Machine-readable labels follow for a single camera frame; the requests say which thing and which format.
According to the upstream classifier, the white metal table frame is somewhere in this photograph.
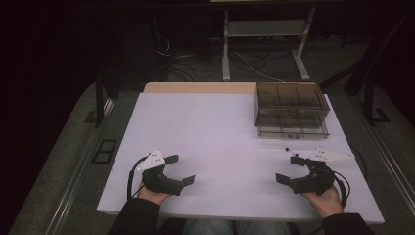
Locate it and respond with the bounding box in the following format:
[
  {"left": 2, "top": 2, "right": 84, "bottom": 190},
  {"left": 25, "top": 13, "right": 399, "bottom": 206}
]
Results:
[{"left": 221, "top": 7, "right": 317, "bottom": 82}]

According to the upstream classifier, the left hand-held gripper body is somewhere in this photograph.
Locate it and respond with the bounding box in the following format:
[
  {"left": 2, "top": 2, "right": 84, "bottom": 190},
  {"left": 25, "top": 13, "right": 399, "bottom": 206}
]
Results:
[{"left": 134, "top": 149, "right": 184, "bottom": 197}]

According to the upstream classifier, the white table board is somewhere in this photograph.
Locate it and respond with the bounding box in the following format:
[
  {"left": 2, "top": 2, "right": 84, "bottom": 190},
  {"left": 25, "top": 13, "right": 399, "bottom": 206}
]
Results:
[{"left": 96, "top": 92, "right": 386, "bottom": 225}]

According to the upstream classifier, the person's right hand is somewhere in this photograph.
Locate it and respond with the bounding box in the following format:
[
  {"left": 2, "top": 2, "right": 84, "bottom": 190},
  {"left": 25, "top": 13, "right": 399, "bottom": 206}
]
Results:
[{"left": 300, "top": 185, "right": 345, "bottom": 219}]

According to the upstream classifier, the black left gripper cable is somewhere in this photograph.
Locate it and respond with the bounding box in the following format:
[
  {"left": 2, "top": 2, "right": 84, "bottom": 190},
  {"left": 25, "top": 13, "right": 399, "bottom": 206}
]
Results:
[{"left": 126, "top": 156, "right": 151, "bottom": 201}]

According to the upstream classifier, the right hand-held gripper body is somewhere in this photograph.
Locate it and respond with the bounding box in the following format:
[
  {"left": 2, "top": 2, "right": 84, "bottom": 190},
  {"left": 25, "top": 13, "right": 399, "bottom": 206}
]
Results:
[{"left": 291, "top": 146, "right": 356, "bottom": 197}]

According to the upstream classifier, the black metal stand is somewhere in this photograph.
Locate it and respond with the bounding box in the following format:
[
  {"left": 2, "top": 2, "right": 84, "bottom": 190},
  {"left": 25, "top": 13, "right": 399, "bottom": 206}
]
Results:
[
  {"left": 93, "top": 60, "right": 115, "bottom": 129},
  {"left": 362, "top": 72, "right": 392, "bottom": 127}
]

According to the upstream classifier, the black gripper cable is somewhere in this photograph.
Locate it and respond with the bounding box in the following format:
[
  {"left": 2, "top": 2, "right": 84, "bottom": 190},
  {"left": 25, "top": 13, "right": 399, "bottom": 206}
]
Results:
[
  {"left": 126, "top": 156, "right": 151, "bottom": 201},
  {"left": 331, "top": 169, "right": 352, "bottom": 210}
]

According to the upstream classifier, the tangle of floor cables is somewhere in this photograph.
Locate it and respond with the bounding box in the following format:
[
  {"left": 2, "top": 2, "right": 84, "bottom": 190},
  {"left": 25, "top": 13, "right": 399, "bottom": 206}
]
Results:
[{"left": 152, "top": 33, "right": 295, "bottom": 83}]

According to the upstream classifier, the black floor socket panel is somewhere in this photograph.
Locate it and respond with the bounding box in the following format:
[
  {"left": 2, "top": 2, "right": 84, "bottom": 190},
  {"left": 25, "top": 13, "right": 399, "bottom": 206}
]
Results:
[{"left": 91, "top": 138, "right": 118, "bottom": 165}]

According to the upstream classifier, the person's left hand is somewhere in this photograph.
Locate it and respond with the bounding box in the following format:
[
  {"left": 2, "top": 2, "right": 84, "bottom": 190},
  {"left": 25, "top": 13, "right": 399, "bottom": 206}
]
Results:
[{"left": 136, "top": 183, "right": 173, "bottom": 207}]

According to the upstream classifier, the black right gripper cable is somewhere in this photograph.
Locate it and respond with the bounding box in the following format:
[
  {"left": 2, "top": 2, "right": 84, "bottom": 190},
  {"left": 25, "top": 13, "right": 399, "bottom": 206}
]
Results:
[{"left": 331, "top": 169, "right": 352, "bottom": 210}]

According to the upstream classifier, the transparent brown drawer box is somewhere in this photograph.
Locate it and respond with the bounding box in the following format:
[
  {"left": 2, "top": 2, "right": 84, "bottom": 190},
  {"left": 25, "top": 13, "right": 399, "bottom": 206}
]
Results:
[{"left": 253, "top": 81, "right": 332, "bottom": 141}]

